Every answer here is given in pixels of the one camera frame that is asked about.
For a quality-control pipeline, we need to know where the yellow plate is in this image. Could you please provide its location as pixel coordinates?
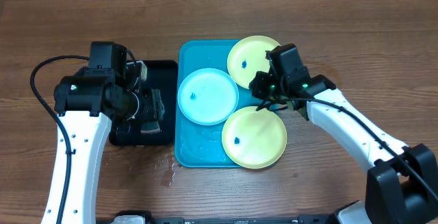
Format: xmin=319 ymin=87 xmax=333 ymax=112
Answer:
xmin=222 ymin=106 xmax=287 ymax=169
xmin=227 ymin=36 xmax=280 ymax=89

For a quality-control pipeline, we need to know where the light blue plate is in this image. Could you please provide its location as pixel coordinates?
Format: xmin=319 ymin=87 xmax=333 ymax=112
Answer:
xmin=177 ymin=68 xmax=239 ymax=125

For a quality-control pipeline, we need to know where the green brown sponge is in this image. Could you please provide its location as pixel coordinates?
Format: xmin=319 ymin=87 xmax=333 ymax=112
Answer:
xmin=140 ymin=121 xmax=161 ymax=134

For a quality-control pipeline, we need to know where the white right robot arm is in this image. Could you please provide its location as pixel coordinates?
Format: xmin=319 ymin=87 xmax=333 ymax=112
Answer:
xmin=249 ymin=72 xmax=437 ymax=223

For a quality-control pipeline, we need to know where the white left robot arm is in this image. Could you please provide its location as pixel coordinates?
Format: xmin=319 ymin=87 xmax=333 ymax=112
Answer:
xmin=42 ymin=75 xmax=176 ymax=223

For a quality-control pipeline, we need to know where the black plastic tray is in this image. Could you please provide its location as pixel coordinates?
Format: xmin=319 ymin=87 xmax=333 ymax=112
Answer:
xmin=109 ymin=60 xmax=178 ymax=147

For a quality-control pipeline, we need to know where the teal plastic tray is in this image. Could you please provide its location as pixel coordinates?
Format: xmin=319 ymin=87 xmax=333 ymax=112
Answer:
xmin=175 ymin=40 xmax=261 ymax=168

